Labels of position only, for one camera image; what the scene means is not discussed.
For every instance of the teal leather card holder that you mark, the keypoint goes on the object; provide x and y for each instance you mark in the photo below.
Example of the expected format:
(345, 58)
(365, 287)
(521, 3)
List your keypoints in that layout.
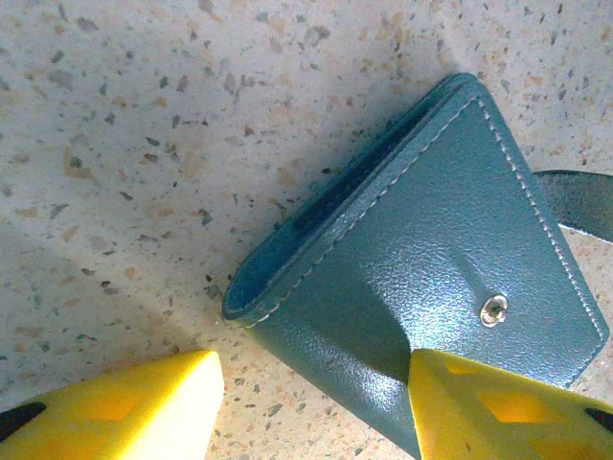
(383, 268)

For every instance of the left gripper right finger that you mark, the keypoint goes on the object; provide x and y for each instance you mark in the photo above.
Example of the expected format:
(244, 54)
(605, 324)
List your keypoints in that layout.
(503, 417)

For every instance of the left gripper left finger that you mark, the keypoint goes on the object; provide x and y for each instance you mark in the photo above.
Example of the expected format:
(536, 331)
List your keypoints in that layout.
(134, 412)

